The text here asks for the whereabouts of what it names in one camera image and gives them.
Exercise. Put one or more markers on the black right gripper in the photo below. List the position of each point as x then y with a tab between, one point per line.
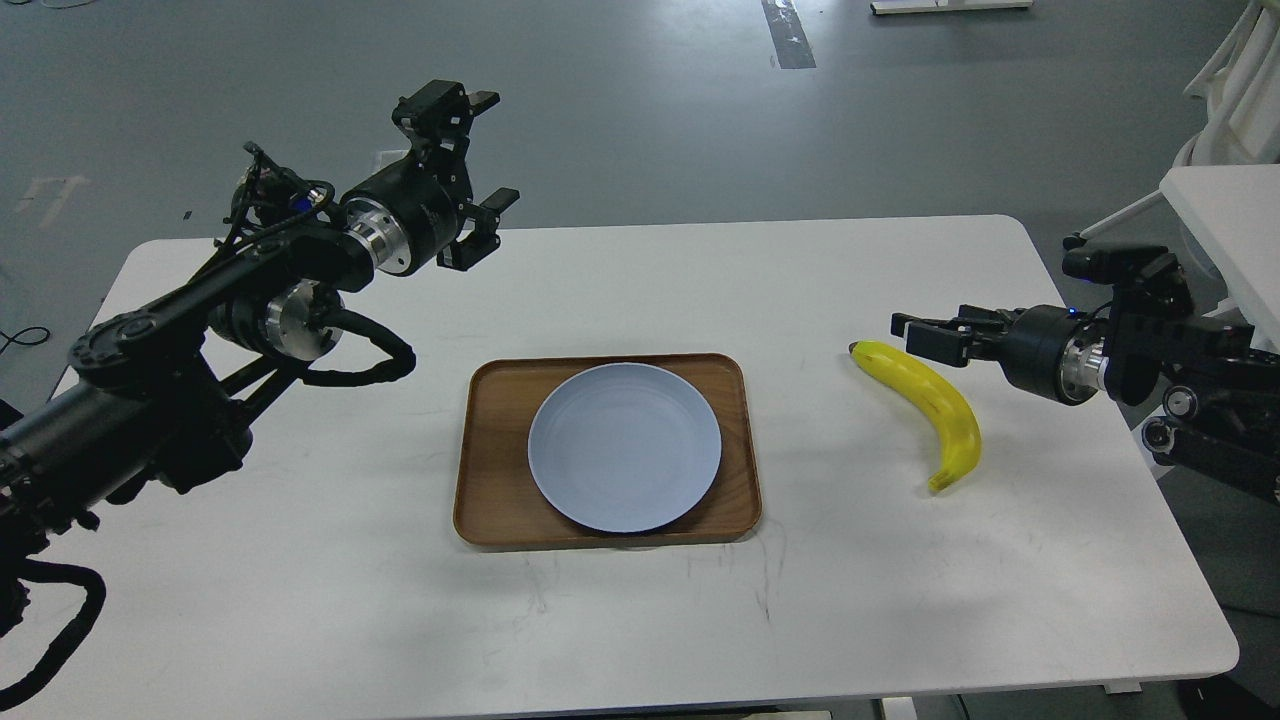
1051	352

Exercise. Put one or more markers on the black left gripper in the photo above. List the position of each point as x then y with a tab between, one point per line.
420	206

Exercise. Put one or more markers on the yellow banana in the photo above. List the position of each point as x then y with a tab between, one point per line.
955	425

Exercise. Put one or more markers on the light blue round plate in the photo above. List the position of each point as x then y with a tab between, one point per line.
624	447

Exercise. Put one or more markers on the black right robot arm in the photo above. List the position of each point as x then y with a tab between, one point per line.
1219	395

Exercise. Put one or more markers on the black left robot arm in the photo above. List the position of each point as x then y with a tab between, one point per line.
171	389

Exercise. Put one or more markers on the white side table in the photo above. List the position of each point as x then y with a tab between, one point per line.
1233	212

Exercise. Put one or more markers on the brown wooden tray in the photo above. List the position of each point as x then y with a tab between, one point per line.
497	505

